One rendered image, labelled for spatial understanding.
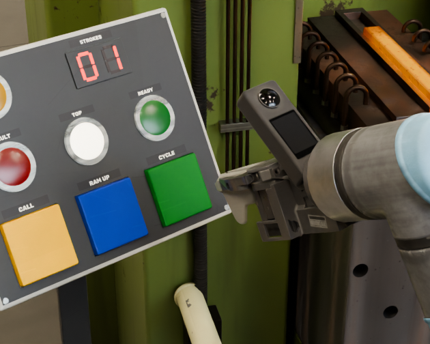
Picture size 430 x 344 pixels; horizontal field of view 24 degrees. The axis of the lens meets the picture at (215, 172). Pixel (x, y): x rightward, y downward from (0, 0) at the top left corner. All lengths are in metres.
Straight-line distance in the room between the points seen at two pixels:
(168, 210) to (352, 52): 0.59
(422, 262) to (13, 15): 3.95
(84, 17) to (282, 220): 0.98
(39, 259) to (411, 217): 0.46
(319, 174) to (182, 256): 0.75
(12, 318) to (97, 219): 1.55
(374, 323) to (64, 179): 0.63
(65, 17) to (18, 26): 2.67
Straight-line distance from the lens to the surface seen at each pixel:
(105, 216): 1.20
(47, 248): 1.16
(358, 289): 1.56
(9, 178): 1.15
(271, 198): 1.04
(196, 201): 1.26
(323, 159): 0.96
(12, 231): 1.15
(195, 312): 1.64
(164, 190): 1.24
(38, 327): 2.68
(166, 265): 1.68
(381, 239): 1.52
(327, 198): 0.96
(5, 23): 4.64
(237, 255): 1.70
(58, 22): 1.93
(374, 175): 0.90
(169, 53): 1.28
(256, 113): 1.03
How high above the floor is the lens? 1.65
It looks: 30 degrees down
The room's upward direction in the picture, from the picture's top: straight up
